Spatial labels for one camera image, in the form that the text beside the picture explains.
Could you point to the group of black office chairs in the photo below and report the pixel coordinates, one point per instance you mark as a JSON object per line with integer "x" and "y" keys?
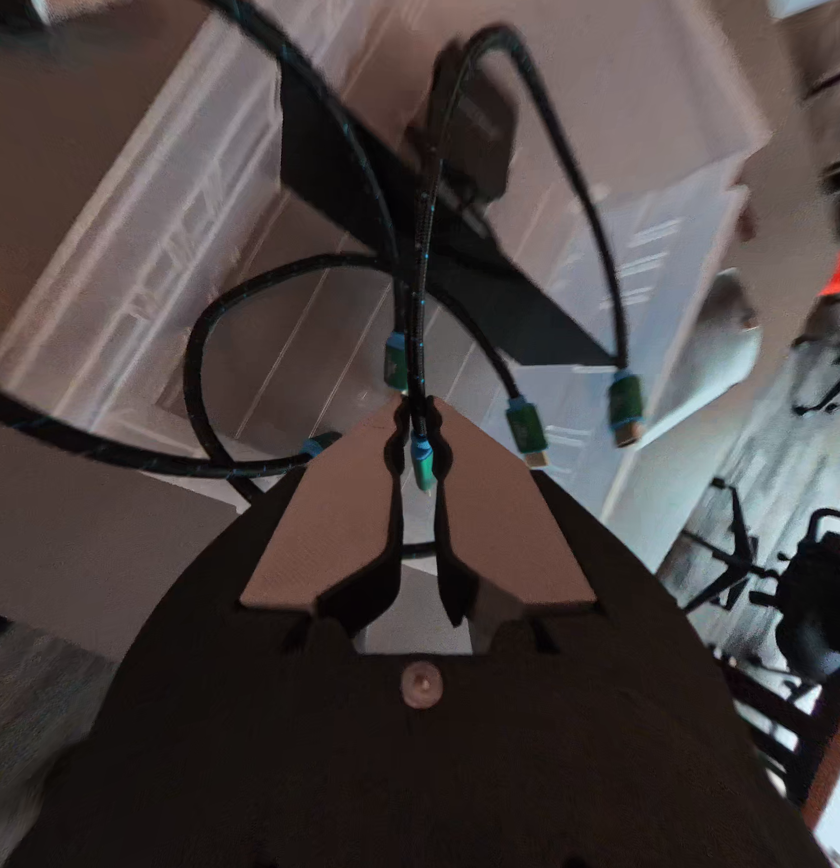
{"x": 819, "y": 583}

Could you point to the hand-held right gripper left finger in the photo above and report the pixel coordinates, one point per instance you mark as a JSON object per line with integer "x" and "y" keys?
{"x": 325, "y": 536}

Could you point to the dark grey USB hub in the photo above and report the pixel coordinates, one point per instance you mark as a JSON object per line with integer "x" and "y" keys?
{"x": 481, "y": 135}

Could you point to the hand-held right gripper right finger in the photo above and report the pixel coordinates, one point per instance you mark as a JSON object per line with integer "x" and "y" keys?
{"x": 514, "y": 536}

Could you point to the pale grey rounded object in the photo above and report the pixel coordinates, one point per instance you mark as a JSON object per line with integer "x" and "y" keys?
{"x": 728, "y": 332}

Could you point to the clear plastic bin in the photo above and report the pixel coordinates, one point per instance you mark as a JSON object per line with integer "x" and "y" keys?
{"x": 291, "y": 352}

